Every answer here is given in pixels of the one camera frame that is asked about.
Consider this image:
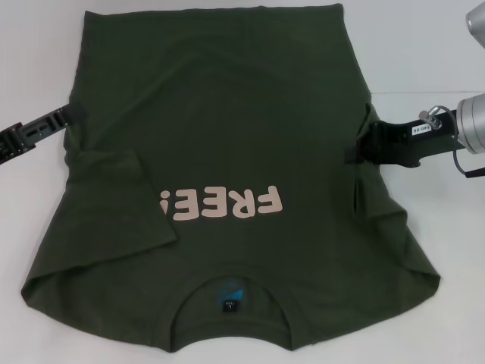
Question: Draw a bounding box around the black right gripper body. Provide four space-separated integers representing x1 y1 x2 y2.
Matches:
365 108 462 168

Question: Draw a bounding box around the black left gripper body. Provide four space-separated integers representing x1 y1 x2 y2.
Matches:
0 121 22 167

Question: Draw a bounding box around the dark green FREE! t-shirt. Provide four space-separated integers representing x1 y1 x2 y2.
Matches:
20 2 443 344

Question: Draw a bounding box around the right arm cable with plug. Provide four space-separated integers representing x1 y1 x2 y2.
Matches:
418 106 485 180

